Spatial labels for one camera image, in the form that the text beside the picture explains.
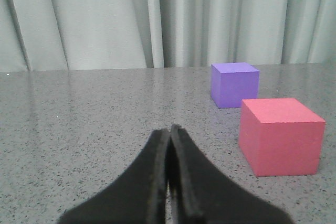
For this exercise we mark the grey-green curtain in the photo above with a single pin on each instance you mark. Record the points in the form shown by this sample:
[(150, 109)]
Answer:
[(108, 34)]

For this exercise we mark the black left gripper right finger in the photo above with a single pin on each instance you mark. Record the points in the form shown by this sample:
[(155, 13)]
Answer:
[(203, 194)]

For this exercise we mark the red foam cube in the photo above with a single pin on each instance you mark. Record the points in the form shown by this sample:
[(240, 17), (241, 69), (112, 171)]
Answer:
[(280, 137)]

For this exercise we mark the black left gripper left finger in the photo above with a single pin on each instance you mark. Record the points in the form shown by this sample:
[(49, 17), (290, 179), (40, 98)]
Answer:
[(136, 196)]

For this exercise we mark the purple foam cube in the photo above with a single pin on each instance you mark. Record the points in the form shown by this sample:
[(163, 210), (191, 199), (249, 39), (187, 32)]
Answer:
[(233, 82)]

